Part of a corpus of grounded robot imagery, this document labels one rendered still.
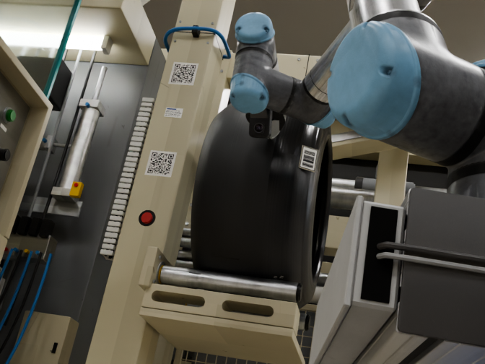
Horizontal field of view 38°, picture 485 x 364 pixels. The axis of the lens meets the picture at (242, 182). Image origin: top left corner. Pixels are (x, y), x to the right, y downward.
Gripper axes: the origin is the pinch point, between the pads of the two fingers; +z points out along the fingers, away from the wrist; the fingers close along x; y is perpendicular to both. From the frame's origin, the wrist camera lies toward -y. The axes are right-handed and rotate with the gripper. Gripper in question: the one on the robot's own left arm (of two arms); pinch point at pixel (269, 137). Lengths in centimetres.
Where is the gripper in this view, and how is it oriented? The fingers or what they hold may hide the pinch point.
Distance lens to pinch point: 165.5
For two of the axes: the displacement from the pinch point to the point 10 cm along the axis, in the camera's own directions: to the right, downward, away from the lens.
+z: 1.3, 5.3, 8.4
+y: 2.0, -8.4, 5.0
